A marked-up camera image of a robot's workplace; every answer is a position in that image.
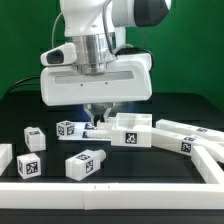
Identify small white tagged cube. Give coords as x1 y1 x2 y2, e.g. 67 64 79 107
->
56 120 75 136

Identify white U-shaped boundary frame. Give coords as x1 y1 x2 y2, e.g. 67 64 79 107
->
0 146 224 210

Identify white chair seat piece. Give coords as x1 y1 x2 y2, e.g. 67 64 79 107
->
86 113 152 147

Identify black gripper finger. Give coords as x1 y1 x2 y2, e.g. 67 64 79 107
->
83 104 95 125
103 104 112 122

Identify white tagged cube front left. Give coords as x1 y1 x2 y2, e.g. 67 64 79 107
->
17 153 41 179

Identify black cables at base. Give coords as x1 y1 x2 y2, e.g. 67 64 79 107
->
6 75 42 96

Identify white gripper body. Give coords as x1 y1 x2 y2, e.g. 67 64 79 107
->
41 53 152 106

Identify white sheet with tags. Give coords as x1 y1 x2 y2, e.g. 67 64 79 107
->
59 122 111 141

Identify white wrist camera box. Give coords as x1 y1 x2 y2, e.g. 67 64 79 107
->
40 42 77 66

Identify long white chair back post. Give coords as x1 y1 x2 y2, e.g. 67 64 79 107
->
152 128 224 163

